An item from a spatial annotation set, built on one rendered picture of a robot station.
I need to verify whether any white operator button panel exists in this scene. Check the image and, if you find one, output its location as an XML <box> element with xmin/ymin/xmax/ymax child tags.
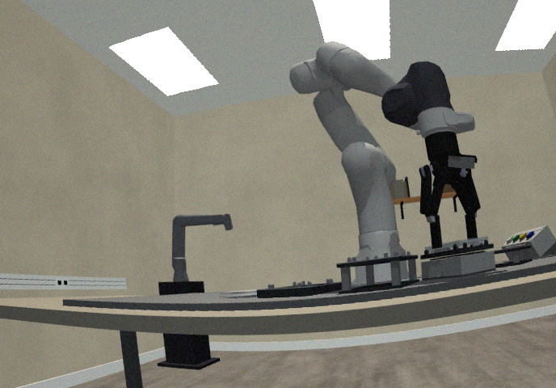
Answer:
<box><xmin>502</xmin><ymin>225</ymin><xmax>556</xmax><ymax>262</ymax></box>

